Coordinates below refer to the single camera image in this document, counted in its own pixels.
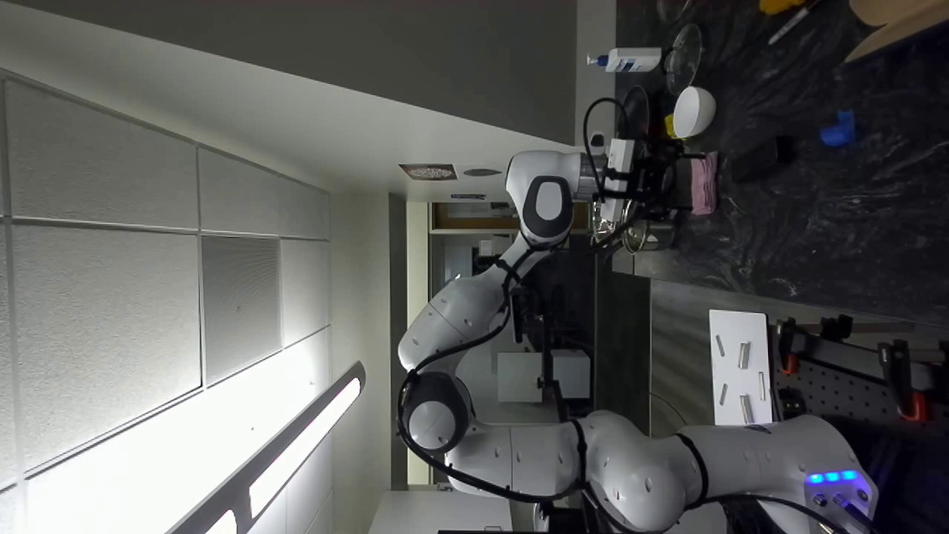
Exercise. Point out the yellow handled tool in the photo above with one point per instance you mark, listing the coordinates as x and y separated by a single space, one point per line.
776 6

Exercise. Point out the clear plastic water bottle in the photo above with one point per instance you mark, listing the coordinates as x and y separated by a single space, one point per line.
626 59

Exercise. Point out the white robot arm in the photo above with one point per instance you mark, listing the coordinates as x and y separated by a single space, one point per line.
804 473

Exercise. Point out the pink cloth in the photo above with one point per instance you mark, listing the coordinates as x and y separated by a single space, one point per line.
705 185

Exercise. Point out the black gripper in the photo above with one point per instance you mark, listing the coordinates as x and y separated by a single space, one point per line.
657 185

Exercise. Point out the orange black clamp lower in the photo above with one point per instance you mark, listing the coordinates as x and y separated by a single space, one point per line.
799 341

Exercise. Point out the white paper sheet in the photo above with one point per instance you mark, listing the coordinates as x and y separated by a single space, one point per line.
740 368

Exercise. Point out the white marker pen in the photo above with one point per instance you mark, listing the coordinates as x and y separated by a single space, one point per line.
788 26

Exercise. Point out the orange black clamp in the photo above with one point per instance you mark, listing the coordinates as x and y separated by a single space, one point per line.
905 376
799 341

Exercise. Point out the orange black clamp upper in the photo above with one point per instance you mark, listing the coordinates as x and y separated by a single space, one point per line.
905 376

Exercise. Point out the blue small object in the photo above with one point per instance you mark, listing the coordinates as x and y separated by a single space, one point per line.
842 132

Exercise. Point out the white bowl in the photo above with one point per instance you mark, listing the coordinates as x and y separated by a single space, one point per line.
691 111

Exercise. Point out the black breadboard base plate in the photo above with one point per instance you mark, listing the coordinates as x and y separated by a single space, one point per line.
831 384

